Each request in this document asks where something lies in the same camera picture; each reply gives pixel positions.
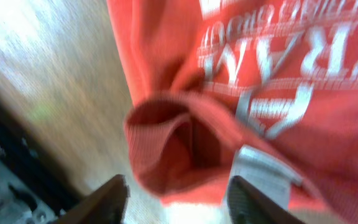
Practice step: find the orange soccer t-shirt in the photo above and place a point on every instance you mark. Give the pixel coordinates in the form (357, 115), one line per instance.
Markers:
(266, 89)

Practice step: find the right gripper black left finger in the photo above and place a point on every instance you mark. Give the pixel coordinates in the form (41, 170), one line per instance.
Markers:
(106, 205)

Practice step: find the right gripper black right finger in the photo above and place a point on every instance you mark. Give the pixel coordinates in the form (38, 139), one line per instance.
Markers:
(248, 205)

